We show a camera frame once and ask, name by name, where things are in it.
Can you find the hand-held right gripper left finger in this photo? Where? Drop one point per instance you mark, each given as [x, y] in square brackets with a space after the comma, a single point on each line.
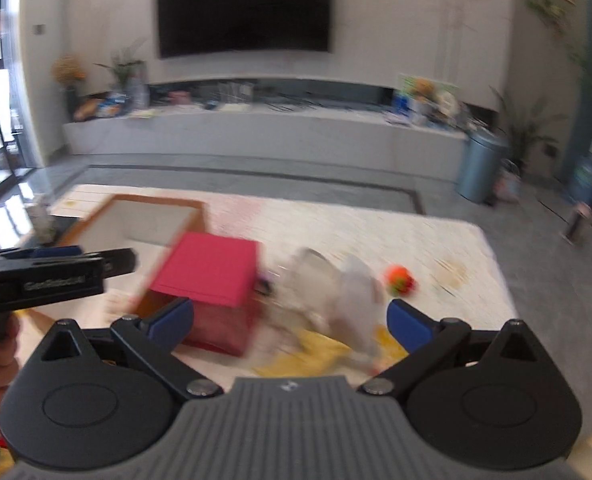
[171, 321]

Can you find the blue snack bag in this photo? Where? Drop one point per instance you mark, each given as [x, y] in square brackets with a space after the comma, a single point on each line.
[106, 106]

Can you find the wooden storage box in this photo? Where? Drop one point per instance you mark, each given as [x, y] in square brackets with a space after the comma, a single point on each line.
[140, 220]

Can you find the orange ball toy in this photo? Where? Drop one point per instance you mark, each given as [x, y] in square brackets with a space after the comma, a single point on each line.
[400, 281]

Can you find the hanging vine plant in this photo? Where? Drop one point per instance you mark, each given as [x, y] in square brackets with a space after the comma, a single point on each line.
[576, 50]

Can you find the pink storage box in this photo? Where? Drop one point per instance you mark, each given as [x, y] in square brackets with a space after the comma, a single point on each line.
[208, 272]

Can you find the grey trash can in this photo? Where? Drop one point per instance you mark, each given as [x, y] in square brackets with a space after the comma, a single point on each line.
[481, 167]

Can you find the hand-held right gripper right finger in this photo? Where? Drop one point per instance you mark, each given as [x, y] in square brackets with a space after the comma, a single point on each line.
[408, 327]

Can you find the long-leaf potted plant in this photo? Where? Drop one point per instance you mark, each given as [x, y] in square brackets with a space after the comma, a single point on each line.
[523, 130]

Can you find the pink plastic bag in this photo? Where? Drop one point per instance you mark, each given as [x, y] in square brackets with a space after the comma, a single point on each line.
[508, 182]

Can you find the orange flowers in vase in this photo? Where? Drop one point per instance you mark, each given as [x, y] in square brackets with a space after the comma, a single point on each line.
[68, 72]

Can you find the white patterned rug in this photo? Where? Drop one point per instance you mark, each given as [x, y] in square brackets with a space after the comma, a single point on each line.
[376, 240]

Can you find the wall switch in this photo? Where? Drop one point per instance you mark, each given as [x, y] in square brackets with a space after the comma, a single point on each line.
[38, 29]

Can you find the black wall television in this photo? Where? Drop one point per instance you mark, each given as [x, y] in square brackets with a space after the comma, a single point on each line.
[246, 5]

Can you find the green plant in vase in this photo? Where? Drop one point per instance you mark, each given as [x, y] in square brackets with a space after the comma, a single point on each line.
[123, 67]

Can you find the blue water jug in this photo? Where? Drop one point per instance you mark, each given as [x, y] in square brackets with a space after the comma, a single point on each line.
[587, 180]

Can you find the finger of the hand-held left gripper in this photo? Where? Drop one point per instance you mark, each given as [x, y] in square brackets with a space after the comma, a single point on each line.
[58, 252]
[120, 262]

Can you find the colourful printed board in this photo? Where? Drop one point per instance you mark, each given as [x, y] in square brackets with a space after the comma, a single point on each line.
[428, 92]

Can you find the long white television console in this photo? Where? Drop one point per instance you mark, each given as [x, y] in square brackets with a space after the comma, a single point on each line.
[276, 135]

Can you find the yellow cloth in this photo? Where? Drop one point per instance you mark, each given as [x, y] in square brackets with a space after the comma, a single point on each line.
[321, 355]

